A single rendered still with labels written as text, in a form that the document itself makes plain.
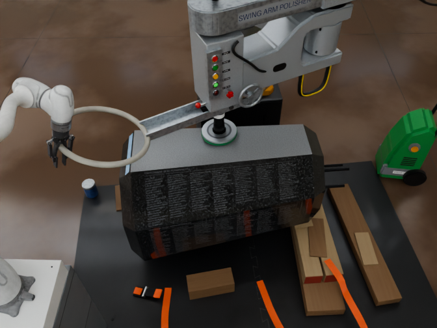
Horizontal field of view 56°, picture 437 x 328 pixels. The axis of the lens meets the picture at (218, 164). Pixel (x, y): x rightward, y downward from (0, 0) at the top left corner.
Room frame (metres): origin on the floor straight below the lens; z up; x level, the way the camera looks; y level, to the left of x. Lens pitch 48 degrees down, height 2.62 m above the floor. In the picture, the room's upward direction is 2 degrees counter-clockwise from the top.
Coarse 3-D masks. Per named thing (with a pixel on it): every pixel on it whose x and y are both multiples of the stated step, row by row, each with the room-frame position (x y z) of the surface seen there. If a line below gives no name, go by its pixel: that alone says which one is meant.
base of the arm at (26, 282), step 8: (24, 280) 0.85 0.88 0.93; (32, 280) 0.85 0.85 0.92; (24, 288) 0.81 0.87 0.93; (16, 296) 0.77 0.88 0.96; (24, 296) 0.77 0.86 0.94; (32, 296) 0.77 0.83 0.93; (8, 304) 0.74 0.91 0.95; (16, 304) 0.75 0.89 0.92; (8, 312) 0.71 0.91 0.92; (16, 312) 0.71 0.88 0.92
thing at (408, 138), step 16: (416, 112) 2.28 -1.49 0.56; (432, 112) 2.27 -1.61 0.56; (400, 128) 2.24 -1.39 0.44; (416, 128) 2.12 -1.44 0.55; (432, 128) 2.09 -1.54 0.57; (384, 144) 2.28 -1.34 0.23; (400, 144) 2.13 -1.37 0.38; (416, 144) 2.07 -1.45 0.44; (384, 160) 2.14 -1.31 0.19; (400, 160) 2.09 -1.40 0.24; (416, 160) 2.07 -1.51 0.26; (384, 176) 2.10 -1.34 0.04; (400, 176) 2.08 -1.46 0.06; (416, 176) 2.02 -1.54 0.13
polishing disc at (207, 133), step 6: (210, 120) 1.90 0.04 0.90; (228, 120) 1.89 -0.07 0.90; (204, 126) 1.85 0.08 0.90; (210, 126) 1.85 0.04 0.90; (228, 126) 1.84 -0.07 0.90; (234, 126) 1.84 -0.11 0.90; (204, 132) 1.80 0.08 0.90; (210, 132) 1.79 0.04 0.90; (228, 132) 1.79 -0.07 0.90; (234, 132) 1.79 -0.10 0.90; (204, 138) 1.76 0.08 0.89; (210, 138) 1.74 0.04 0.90; (216, 138) 1.74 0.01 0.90; (222, 138) 1.74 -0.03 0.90; (228, 138) 1.74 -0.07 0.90
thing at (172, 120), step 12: (180, 108) 1.77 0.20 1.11; (192, 108) 1.80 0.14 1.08; (228, 108) 1.77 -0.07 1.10; (144, 120) 1.68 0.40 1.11; (156, 120) 1.71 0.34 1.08; (168, 120) 1.72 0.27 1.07; (180, 120) 1.71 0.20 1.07; (192, 120) 1.68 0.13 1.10; (156, 132) 1.59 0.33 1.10; (168, 132) 1.62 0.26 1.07
